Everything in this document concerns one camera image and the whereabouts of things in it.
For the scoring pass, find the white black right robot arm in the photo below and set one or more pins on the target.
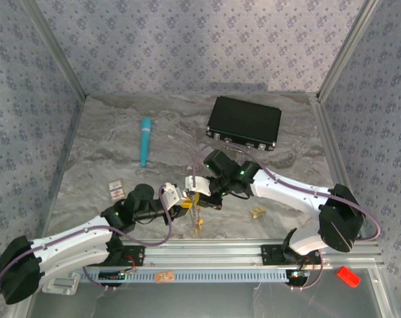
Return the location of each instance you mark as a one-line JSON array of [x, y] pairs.
[[286, 189]]

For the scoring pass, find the orange label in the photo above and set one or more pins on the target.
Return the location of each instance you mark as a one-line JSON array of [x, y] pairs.
[[164, 277]]

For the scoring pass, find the playing card box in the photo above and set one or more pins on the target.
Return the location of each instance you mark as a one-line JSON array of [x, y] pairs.
[[116, 190]]

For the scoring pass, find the teal pen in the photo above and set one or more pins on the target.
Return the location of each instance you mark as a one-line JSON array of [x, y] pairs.
[[145, 142]]

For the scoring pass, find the black ribbed case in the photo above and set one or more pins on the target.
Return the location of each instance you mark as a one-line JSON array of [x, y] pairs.
[[245, 121]]

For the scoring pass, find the aluminium frame side bar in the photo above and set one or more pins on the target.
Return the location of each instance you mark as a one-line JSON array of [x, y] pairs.
[[60, 172], [333, 159]]

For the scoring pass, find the aluminium frame post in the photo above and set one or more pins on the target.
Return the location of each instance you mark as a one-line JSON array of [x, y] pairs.
[[349, 49], [55, 49]]

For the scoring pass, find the red plastic block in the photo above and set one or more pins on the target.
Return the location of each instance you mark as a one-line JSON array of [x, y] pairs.
[[348, 276]]

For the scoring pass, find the small circuit board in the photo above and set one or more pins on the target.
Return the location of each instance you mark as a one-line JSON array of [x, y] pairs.
[[299, 274], [112, 275]]

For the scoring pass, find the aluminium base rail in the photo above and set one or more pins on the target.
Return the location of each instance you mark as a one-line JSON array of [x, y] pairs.
[[204, 253]]

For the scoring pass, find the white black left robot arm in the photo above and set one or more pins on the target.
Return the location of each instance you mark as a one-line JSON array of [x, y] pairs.
[[68, 238]]

